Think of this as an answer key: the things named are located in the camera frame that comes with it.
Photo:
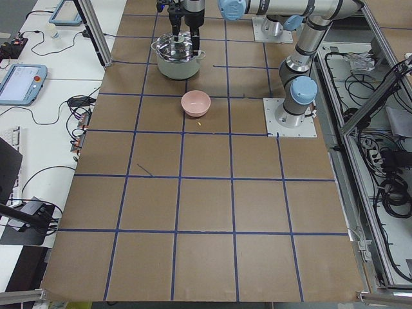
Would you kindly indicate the glass pot lid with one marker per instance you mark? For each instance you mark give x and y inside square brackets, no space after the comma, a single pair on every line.
[171,50]

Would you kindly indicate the pink bowl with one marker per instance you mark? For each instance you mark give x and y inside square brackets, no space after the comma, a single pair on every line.
[196,103]

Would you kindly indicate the far blue teach pendant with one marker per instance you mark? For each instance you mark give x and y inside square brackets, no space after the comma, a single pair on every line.
[65,14]

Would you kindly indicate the blue teach pendant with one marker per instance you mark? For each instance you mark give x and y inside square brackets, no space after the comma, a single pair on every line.
[22,84]
[65,14]

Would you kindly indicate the white plastic cup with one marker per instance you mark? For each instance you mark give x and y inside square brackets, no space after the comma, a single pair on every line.
[53,32]

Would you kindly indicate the black power adapter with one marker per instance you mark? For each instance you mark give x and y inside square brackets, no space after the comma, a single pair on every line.
[80,101]

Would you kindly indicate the near blue teach pendant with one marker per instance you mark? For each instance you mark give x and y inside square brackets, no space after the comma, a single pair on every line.
[22,84]

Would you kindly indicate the white keyboard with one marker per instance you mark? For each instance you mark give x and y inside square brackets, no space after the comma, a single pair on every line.
[13,137]

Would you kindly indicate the aluminium frame post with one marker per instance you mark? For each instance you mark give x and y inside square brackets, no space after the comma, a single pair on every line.
[90,21]

